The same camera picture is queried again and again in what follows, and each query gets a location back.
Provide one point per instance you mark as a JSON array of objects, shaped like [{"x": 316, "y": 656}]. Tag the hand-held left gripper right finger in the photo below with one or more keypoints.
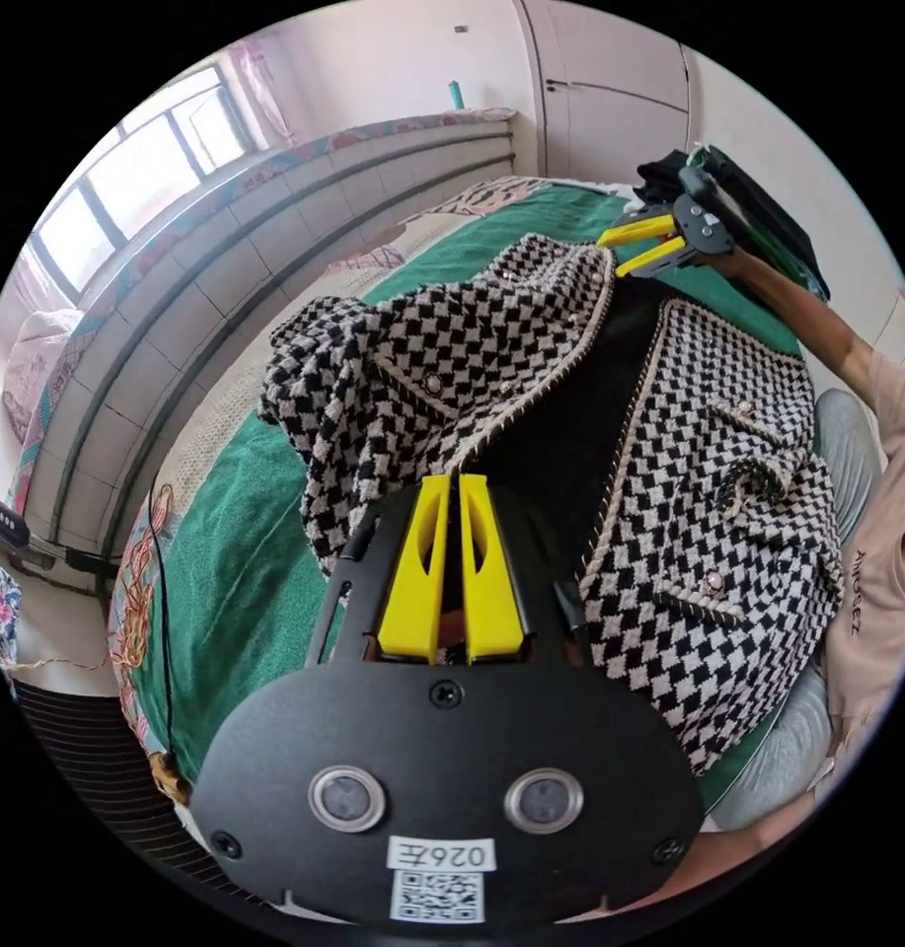
[{"x": 493, "y": 599}]

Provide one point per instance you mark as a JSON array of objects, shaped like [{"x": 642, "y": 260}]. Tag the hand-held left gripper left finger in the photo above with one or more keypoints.
[{"x": 411, "y": 592}]

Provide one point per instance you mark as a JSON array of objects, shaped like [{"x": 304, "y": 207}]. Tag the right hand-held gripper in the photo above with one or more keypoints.
[{"x": 702, "y": 222}]

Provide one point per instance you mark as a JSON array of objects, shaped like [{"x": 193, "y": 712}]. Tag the black and white checkered jacket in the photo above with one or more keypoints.
[{"x": 718, "y": 533}]

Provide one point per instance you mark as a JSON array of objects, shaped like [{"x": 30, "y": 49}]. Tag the person's right forearm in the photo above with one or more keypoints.
[{"x": 815, "y": 318}]

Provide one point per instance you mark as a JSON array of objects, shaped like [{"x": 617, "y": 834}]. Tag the person's right hand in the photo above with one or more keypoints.
[{"x": 733, "y": 265}]

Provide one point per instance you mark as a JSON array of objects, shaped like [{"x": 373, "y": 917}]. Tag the pile of clothes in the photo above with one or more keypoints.
[{"x": 763, "y": 214}]

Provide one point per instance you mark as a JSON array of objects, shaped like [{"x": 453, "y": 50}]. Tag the person's body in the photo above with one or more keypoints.
[{"x": 892, "y": 510}]

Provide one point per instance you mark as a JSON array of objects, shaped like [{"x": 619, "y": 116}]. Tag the pink curtain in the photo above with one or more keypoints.
[{"x": 263, "y": 92}]

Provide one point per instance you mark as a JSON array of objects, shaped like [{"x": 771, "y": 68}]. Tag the window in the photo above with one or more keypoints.
[{"x": 141, "y": 170}]

